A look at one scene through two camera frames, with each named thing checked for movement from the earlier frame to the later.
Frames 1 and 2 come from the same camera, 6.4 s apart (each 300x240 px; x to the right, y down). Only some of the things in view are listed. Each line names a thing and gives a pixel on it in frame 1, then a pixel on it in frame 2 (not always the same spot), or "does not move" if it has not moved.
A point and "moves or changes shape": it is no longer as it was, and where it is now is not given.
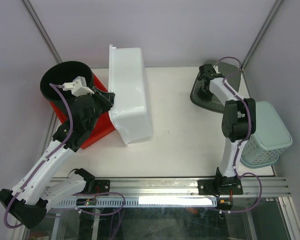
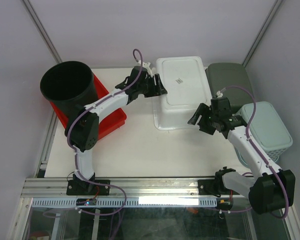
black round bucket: [60, 73] does not move
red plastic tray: [103, 127] does not move
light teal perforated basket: [271, 138] does not move
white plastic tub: [128, 80] to [185, 79]
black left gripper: [107, 98] to [159, 89]
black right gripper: [205, 97] to [202, 110]
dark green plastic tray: [230, 72] moves or changes shape
